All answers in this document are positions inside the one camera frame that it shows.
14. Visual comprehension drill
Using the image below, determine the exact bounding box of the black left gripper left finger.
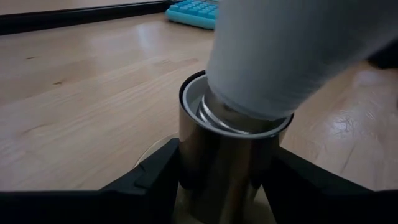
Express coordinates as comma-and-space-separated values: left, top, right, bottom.
0, 138, 181, 224

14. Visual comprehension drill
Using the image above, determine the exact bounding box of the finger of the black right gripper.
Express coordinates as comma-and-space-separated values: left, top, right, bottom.
368, 39, 398, 70

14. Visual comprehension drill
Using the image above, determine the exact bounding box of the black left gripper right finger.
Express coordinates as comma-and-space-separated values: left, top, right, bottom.
262, 146, 398, 224

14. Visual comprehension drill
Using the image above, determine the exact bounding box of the white light bulb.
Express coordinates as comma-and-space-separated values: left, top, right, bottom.
205, 0, 398, 135

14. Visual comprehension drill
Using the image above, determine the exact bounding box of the brass lamp socket base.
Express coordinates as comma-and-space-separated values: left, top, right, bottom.
133, 70, 295, 224

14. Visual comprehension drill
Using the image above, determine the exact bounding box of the teal tray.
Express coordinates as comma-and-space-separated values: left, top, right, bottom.
164, 0, 220, 31

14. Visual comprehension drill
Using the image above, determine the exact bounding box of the light wooden desk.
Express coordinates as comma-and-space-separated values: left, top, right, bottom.
0, 0, 170, 16

